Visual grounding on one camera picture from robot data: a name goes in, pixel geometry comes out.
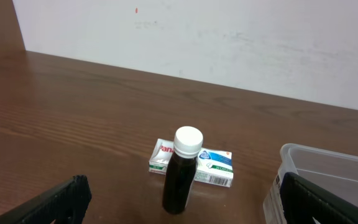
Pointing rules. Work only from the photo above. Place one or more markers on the dark bottle white cap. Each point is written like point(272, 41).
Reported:
point(181, 169)

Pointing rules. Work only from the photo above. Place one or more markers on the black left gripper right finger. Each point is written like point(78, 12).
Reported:
point(306, 203)

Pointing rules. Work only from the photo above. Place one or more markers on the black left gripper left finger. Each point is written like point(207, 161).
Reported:
point(64, 203)

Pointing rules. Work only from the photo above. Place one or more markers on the clear plastic container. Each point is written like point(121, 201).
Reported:
point(333, 171)

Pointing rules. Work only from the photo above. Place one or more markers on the white Panadol box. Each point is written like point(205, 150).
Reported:
point(213, 167)

